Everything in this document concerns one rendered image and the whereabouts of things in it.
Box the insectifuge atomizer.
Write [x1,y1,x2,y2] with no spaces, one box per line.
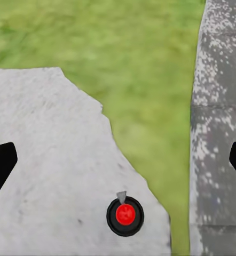
[107,191,144,237]

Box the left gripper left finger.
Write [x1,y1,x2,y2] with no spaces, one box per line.
[0,142,18,190]

